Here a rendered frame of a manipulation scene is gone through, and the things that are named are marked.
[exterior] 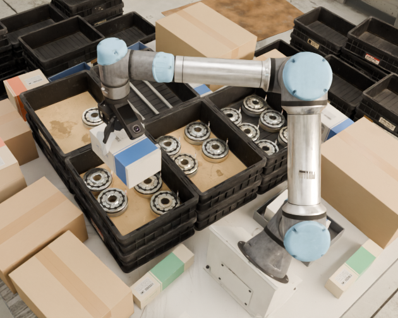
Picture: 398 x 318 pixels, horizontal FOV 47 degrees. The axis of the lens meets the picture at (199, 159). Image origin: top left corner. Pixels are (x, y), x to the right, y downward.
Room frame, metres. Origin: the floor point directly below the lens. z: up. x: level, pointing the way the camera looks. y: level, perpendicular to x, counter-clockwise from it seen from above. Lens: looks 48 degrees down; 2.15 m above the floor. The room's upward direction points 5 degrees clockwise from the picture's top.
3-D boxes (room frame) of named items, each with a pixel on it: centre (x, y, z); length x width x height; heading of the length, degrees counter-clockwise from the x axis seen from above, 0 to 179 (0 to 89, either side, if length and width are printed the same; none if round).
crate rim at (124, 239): (0.97, 0.22, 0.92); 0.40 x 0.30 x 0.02; 40
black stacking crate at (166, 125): (1.16, -0.01, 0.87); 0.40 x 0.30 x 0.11; 40
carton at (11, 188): (1.01, 0.71, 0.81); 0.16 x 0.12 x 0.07; 45
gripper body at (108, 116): (0.96, 0.25, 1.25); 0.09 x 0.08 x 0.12; 45
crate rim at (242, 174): (1.16, -0.01, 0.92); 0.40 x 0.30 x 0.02; 40
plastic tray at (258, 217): (0.98, -0.39, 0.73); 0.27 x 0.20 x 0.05; 46
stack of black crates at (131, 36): (2.48, 0.55, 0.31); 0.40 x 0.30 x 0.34; 135
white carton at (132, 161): (0.94, 0.23, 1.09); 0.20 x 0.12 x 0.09; 45
